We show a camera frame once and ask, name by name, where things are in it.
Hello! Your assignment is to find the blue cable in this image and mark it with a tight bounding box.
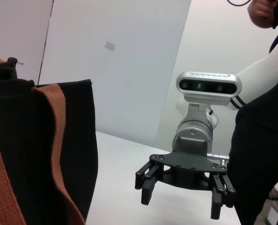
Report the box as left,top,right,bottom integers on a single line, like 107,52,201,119
227,0,251,6

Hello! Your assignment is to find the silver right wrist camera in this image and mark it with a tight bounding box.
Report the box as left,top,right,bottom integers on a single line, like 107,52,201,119
176,71,243,106

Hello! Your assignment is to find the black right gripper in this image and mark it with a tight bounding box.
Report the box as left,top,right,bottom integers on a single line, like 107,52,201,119
134,151,236,220

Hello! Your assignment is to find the bare person hand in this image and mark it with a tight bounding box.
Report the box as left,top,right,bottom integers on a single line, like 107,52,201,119
247,0,278,28

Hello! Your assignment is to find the black bag with brown straps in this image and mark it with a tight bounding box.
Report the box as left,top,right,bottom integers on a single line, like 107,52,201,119
0,57,100,225

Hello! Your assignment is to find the person in black clothes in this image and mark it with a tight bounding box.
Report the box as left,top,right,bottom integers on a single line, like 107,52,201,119
227,27,278,225

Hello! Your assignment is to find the small grey wall sticker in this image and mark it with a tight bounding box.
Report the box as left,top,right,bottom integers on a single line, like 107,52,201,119
105,41,117,52

